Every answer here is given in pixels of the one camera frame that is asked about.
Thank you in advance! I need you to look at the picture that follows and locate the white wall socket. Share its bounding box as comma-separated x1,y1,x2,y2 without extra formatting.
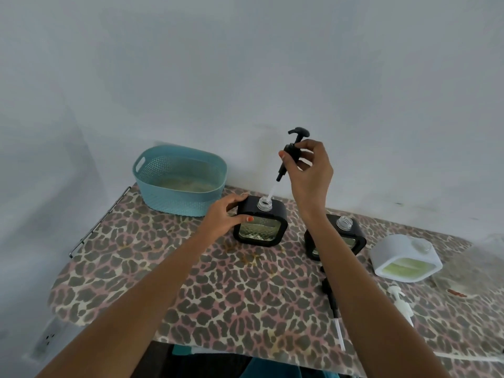
39,328,60,351

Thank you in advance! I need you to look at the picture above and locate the person's right forearm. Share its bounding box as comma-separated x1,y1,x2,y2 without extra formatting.
298,206,443,378

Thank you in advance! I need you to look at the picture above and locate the black framed glass dispenser bottle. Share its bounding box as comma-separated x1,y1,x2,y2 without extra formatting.
304,213,368,262
233,195,288,248

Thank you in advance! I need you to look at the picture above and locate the person's left forearm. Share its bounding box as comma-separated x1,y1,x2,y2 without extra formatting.
37,227,220,378

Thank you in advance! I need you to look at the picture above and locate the leopard print board cover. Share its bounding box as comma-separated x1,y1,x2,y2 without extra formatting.
47,183,504,378

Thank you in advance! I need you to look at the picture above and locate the white framed dispenser bottle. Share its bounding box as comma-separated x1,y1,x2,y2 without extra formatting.
369,234,444,284

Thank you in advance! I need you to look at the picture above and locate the clear plastic bag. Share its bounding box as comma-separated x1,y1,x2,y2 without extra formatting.
431,234,504,300

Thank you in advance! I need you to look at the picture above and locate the black pump head clear tube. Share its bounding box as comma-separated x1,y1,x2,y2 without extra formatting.
263,127,312,207

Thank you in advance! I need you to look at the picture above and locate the black pump head white tube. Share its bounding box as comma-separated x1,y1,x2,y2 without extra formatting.
319,265,347,352

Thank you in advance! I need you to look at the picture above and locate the white cable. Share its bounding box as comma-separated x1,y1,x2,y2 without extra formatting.
432,351,504,364

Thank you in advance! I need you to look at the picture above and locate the person's left hand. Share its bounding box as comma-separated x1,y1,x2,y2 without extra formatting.
199,193,255,248

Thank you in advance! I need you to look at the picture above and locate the teal plastic woven basket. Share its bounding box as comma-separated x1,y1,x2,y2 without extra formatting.
133,145,228,218

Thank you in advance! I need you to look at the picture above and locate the person's right hand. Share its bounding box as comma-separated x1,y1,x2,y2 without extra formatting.
278,139,335,211

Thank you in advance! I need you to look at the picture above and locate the teal garment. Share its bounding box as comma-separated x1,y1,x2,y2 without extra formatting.
171,344,344,378

